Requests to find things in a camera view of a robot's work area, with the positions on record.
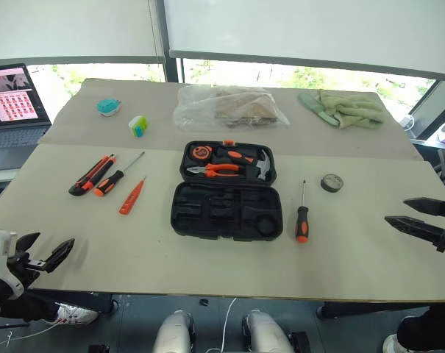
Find claw hammer with orange grip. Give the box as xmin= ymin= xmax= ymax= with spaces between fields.
xmin=214 ymin=146 xmax=274 ymax=182

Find orange black utility knife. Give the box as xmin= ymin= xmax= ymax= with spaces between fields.
xmin=68 ymin=154 xmax=117 ymax=196

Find thin white floor cable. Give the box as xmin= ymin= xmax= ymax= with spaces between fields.
xmin=210 ymin=296 xmax=238 ymax=353

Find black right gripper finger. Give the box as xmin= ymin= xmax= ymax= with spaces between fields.
xmin=384 ymin=215 xmax=445 ymax=253
xmin=402 ymin=196 xmax=445 ymax=221

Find silver right robot leg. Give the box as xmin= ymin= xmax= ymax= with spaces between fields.
xmin=242 ymin=308 xmax=295 ymax=353

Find white roller blind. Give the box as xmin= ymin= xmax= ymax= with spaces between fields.
xmin=163 ymin=0 xmax=445 ymax=82
xmin=0 ymin=0 xmax=168 ymax=66

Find open laptop with pink screen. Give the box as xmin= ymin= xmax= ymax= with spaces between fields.
xmin=0 ymin=63 xmax=53 ymax=152

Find black tool case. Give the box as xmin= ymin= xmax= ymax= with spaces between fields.
xmin=169 ymin=139 xmax=285 ymax=243

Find grey electrical tape roll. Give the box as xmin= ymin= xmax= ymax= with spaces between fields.
xmin=320 ymin=173 xmax=344 ymax=193

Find dark trouser leg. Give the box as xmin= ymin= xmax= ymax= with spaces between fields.
xmin=396 ymin=304 xmax=445 ymax=352
xmin=0 ymin=289 xmax=60 ymax=325

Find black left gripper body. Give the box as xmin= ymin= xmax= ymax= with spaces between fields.
xmin=7 ymin=255 xmax=49 ymax=290

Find black orange handled screwdriver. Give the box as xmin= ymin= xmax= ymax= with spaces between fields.
xmin=294 ymin=178 xmax=310 ymax=243
xmin=93 ymin=151 xmax=146 ymax=198

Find teal and white charger plug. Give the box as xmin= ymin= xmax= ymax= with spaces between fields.
xmin=96 ymin=97 xmax=123 ymax=118

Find clear plastic bag of cardboard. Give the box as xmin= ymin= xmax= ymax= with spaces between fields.
xmin=172 ymin=83 xmax=291 ymax=130

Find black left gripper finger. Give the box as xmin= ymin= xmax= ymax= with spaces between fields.
xmin=43 ymin=238 xmax=76 ymax=274
xmin=15 ymin=232 xmax=41 ymax=260

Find dark window frame post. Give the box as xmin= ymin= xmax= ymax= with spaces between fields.
xmin=165 ymin=54 xmax=185 ymax=84

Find white sneaker with red trim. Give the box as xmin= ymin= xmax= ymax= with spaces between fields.
xmin=55 ymin=303 xmax=100 ymax=327

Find dark table foot bar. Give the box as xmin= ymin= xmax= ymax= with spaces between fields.
xmin=316 ymin=301 xmax=435 ymax=321
xmin=26 ymin=289 xmax=119 ymax=314

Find silver robot leg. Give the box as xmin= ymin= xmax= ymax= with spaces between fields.
xmin=242 ymin=308 xmax=295 ymax=353
xmin=152 ymin=310 xmax=196 ymax=353

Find orange black tape measure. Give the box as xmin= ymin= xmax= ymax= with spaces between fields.
xmin=192 ymin=145 xmax=214 ymax=161

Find crumpled light green towel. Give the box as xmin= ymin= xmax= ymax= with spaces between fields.
xmin=317 ymin=89 xmax=385 ymax=130

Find silver left robot leg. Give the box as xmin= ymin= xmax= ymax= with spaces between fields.
xmin=152 ymin=310 xmax=196 ymax=353

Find orange handled pliers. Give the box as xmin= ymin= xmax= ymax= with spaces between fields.
xmin=187 ymin=163 xmax=242 ymax=179

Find pale green flat pouch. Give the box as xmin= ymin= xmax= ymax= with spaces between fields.
xmin=297 ymin=91 xmax=337 ymax=126

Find grey framed panel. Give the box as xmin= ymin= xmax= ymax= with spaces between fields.
xmin=408 ymin=79 xmax=445 ymax=141

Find orange voltage tester pen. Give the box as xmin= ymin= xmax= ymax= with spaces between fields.
xmin=118 ymin=175 xmax=148 ymax=215

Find green white blue cube adapter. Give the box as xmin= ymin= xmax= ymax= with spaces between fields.
xmin=127 ymin=115 xmax=150 ymax=139

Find plain white sneaker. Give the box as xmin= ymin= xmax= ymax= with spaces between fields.
xmin=382 ymin=333 xmax=407 ymax=353

